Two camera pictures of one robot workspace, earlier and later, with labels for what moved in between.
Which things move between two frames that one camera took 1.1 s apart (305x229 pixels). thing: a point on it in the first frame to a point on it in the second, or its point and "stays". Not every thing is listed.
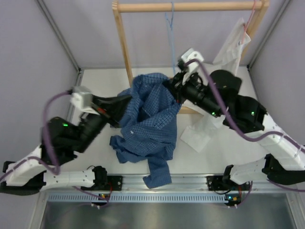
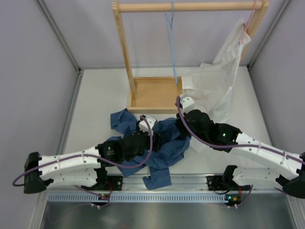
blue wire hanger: x=169 y=26 stays
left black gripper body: x=92 y=127 to x=147 y=145
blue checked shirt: x=147 y=124 to x=173 y=144
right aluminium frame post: x=283 y=5 stays
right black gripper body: x=188 y=87 to x=183 y=133
